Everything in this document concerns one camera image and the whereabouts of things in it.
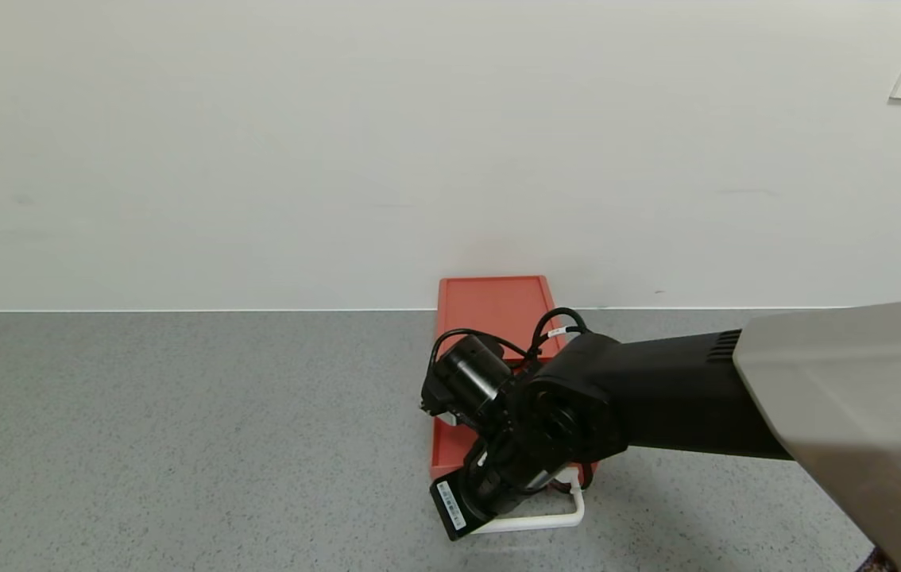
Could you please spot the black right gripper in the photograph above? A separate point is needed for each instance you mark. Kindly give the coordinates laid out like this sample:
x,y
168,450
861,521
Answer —
x,y
453,507

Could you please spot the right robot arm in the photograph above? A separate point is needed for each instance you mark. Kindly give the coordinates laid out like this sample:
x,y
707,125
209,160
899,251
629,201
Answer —
x,y
697,397

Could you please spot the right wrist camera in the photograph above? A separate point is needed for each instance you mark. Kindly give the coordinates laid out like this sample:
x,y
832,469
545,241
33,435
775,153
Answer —
x,y
435,393

